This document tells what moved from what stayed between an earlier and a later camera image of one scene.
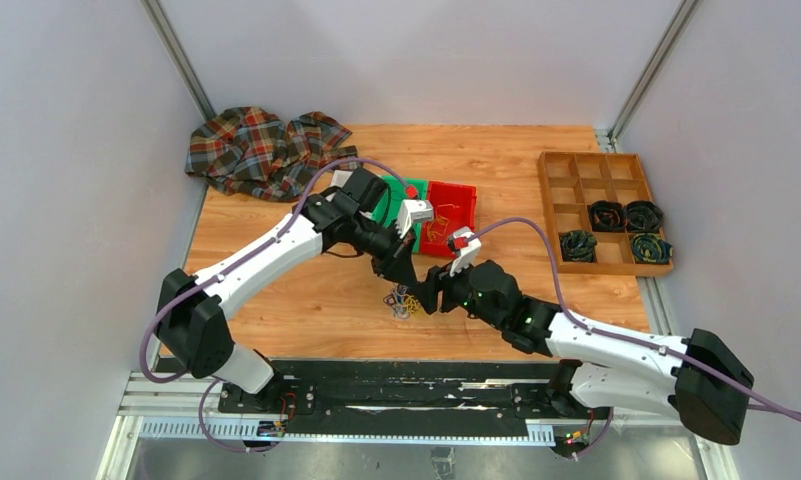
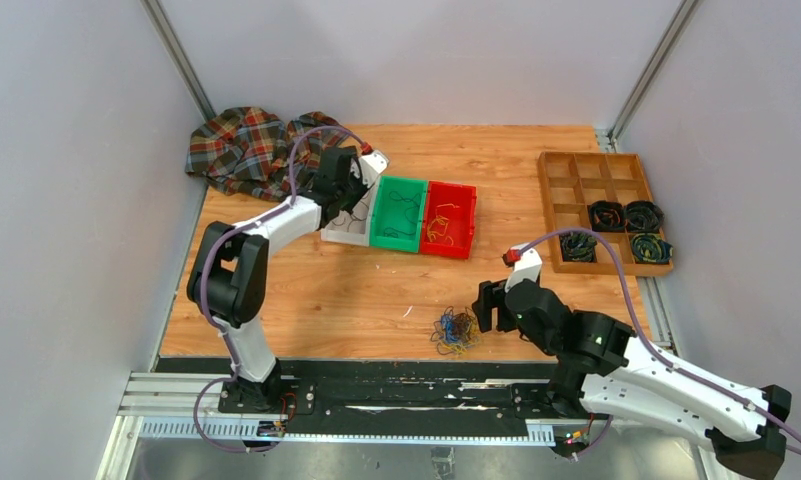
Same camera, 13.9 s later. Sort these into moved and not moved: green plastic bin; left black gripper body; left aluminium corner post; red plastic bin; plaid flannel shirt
Moved: left black gripper body
Not moved: plaid flannel shirt; left aluminium corner post; green plastic bin; red plastic bin
